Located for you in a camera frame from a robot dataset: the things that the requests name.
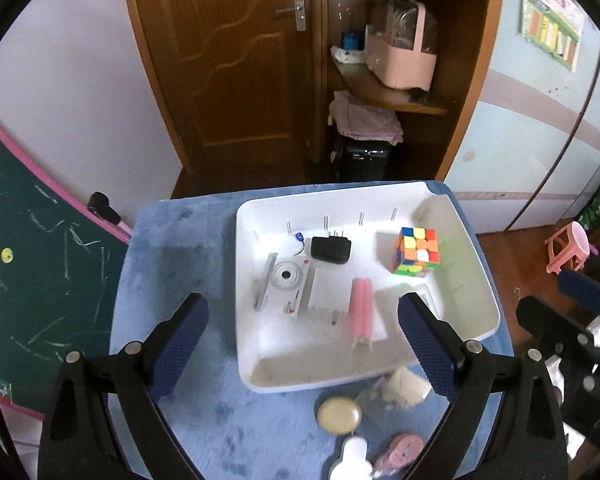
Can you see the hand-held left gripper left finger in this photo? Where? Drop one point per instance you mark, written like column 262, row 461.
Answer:
column 180, row 345

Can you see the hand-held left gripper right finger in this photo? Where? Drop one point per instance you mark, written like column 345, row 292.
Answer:
column 427, row 345

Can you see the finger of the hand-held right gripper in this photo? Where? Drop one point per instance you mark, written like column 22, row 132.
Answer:
column 550, row 322
column 585, row 290

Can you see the pink folding comb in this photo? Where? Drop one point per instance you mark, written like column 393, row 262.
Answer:
column 361, row 310

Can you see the multicolour puzzle cube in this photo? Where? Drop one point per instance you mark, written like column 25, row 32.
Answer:
column 416, row 252

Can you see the white plastic tray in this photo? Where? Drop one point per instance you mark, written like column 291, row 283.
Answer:
column 280, row 355

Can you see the white square charger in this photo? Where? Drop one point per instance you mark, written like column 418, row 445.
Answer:
column 330, row 292

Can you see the white toy camera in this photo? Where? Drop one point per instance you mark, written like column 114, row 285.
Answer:
column 286, row 282

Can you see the black charger plug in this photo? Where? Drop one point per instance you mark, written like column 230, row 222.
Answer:
column 331, row 249

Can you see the cream rectangular block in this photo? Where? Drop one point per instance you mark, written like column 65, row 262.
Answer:
column 407, row 385

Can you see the pink plastic stool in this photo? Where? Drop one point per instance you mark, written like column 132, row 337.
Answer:
column 570, row 247

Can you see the blue fuzzy mat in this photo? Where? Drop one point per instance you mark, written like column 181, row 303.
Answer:
column 205, row 435

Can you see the round gold compact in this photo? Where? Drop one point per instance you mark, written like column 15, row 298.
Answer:
column 339, row 415

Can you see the pink cartoon figure toy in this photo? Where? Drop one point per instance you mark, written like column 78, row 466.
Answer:
column 397, row 455

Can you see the white plastic bottle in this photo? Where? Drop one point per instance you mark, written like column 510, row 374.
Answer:
column 350, row 462

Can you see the pale blue floral wardrobe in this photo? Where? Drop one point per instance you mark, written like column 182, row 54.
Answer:
column 530, row 150

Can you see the black easel knob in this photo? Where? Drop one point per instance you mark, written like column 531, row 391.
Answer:
column 102, row 206

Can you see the black bin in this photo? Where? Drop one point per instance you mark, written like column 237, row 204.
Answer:
column 365, row 162

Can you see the yellow smiley magnet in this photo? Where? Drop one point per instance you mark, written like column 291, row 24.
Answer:
column 6, row 255

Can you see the brown wooden shelf unit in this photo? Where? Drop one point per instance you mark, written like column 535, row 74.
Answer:
column 465, row 110

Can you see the pink folded cloth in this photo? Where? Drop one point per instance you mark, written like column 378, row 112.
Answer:
column 365, row 120

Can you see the pink basket with clear dome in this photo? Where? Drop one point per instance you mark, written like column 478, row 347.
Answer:
column 405, row 65

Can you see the brown wooden door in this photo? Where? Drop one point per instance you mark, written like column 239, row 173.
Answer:
column 230, row 60

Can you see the white tissue pack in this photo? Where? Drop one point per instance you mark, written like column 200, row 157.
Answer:
column 349, row 55

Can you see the small blue jar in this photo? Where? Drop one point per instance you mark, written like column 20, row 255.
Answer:
column 352, row 41

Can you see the green chalkboard with pink frame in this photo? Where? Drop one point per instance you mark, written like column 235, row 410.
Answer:
column 30, row 270

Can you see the wall poster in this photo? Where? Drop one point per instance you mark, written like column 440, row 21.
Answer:
column 552, row 15

